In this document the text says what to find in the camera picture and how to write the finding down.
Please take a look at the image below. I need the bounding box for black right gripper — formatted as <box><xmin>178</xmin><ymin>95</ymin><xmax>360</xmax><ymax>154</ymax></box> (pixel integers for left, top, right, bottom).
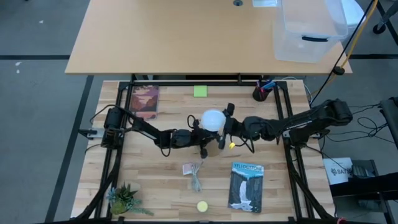
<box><xmin>217</xmin><ymin>103</ymin><xmax>247</xmax><ymax>149</ymax></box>

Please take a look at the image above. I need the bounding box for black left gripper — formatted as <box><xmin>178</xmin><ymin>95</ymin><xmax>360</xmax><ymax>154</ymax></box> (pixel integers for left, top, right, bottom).
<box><xmin>180</xmin><ymin>115</ymin><xmax>220</xmax><ymax>159</ymax></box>

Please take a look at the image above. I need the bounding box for clear lamp power cord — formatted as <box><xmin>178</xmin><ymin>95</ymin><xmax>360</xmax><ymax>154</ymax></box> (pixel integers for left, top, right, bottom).
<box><xmin>182</xmin><ymin>161</ymin><xmax>204</xmax><ymax>193</ymax></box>

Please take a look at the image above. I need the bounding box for green sticky note pad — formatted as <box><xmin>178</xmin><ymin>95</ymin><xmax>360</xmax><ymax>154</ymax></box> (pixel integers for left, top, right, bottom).
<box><xmin>193</xmin><ymin>85</ymin><xmax>208</xmax><ymax>98</ymax></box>

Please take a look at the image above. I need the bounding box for black pen cup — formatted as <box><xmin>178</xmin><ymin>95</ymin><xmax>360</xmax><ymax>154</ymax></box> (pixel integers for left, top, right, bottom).
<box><xmin>251</xmin><ymin>85</ymin><xmax>270</xmax><ymax>103</ymax></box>

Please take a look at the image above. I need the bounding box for Yellowstone waterfall booklet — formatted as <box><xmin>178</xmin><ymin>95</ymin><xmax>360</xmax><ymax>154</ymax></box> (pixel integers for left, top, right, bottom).
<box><xmin>228</xmin><ymin>161</ymin><xmax>264</xmax><ymax>214</ymax></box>

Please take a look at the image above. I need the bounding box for canyon sunset notebook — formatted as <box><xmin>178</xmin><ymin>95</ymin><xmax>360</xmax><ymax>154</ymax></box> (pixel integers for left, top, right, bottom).
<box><xmin>129</xmin><ymin>85</ymin><xmax>159</xmax><ymax>120</ymax></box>

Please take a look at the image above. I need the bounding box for light wooden desk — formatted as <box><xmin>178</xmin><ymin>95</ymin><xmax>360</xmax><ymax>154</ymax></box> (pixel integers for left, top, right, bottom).
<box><xmin>64</xmin><ymin>0</ymin><xmax>353</xmax><ymax>75</ymax></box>

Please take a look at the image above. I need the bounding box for artificial succulent plant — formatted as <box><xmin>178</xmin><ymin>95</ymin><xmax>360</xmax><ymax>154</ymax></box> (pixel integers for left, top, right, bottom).
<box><xmin>106</xmin><ymin>182</ymin><xmax>155</xmax><ymax>217</ymax></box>

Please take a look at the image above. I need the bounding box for white printed box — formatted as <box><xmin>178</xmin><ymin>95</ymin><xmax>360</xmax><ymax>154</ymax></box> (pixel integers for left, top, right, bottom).
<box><xmin>322</xmin><ymin>157</ymin><xmax>354</xmax><ymax>185</ymax></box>

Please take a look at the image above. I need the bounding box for clear plastic storage bin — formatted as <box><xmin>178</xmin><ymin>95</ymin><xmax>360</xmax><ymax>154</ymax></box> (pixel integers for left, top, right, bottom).
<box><xmin>272</xmin><ymin>0</ymin><xmax>349</xmax><ymax>63</ymax></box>

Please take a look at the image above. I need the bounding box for white paper sheet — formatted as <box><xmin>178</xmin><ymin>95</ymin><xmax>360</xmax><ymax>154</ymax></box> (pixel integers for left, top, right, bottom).
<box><xmin>251</xmin><ymin>0</ymin><xmax>279</xmax><ymax>8</ymax></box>

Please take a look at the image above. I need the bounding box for black electronic device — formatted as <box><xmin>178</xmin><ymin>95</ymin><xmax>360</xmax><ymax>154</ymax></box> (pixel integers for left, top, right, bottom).
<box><xmin>351</xmin><ymin>159</ymin><xmax>379</xmax><ymax>178</ymax></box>

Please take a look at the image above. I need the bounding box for black cart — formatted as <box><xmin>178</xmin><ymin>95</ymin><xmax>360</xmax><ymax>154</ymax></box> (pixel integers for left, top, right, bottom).
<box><xmin>329</xmin><ymin>179</ymin><xmax>398</xmax><ymax>224</ymax></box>

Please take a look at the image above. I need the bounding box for black stand leg with caster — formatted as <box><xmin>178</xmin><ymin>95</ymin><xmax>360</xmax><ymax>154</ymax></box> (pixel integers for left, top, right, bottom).
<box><xmin>372</xmin><ymin>0</ymin><xmax>398</xmax><ymax>35</ymax></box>

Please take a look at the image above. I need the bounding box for black aluminium frame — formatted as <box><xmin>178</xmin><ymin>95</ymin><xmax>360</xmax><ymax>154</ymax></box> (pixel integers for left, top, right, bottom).
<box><xmin>74</xmin><ymin>79</ymin><xmax>335</xmax><ymax>224</ymax></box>

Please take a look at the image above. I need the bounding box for black floor cable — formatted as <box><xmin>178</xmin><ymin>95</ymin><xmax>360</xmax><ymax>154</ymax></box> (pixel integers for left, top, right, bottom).
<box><xmin>320</xmin><ymin>104</ymin><xmax>389</xmax><ymax>147</ymax></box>

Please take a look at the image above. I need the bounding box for long black cable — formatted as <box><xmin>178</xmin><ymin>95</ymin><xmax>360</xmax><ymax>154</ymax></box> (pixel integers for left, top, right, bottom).
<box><xmin>309</xmin><ymin>0</ymin><xmax>376</xmax><ymax>106</ymax></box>

